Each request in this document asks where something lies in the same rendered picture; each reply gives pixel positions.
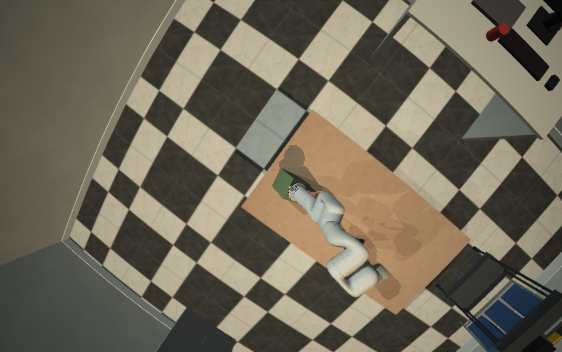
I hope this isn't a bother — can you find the tan mat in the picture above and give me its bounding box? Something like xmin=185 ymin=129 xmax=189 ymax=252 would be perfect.
xmin=340 ymin=218 xmax=352 ymax=232

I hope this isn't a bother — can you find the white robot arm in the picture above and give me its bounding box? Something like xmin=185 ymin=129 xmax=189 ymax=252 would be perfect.
xmin=289 ymin=183 xmax=389 ymax=297

